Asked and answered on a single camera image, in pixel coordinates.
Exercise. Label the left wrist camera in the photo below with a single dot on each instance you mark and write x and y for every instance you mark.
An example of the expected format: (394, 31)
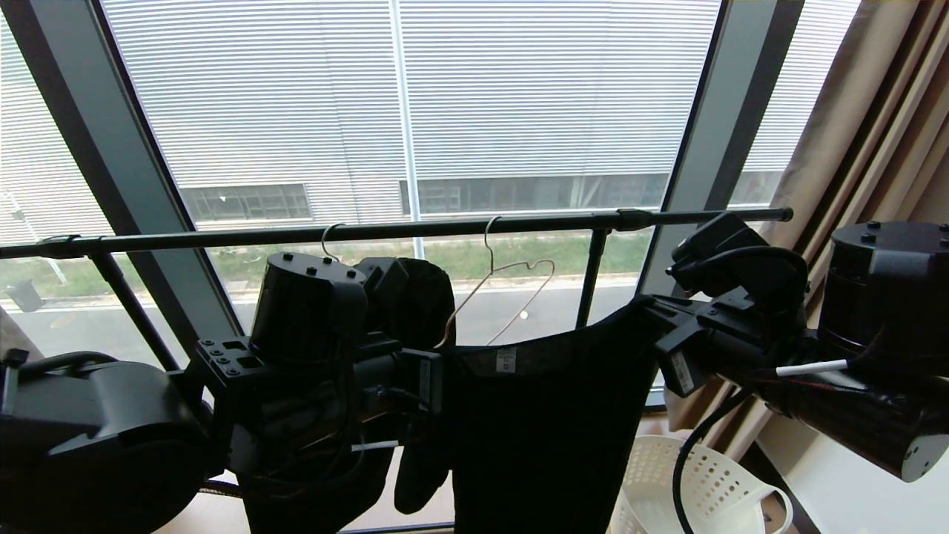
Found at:
(382, 285)

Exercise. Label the black clothes rack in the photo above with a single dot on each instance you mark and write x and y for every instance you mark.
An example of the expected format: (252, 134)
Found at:
(482, 225)

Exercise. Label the window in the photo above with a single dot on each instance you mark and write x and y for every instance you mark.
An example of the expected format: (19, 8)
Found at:
(519, 96)

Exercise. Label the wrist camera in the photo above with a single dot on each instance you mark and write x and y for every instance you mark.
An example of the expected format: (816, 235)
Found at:
(712, 245)
(382, 285)

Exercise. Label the pink clothes hanger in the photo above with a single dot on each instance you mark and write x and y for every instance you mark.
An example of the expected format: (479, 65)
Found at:
(323, 241)
(491, 256)

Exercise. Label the white laundry basket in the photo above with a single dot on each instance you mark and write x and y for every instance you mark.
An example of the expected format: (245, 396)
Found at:
(712, 482)

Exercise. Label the black garment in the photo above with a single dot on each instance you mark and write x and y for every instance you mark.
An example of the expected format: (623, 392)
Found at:
(549, 430)

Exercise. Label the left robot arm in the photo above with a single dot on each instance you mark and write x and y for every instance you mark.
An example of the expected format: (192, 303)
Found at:
(96, 437)

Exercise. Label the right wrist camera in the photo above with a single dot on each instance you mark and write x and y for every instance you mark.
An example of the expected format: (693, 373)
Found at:
(712, 245)

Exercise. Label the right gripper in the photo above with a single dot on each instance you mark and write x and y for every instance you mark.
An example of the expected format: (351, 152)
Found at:
(726, 348)

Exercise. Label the black shorts with white stripes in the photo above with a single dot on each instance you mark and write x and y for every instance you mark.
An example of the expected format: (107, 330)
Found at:
(430, 304)

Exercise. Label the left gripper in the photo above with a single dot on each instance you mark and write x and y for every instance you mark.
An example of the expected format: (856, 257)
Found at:
(393, 393)

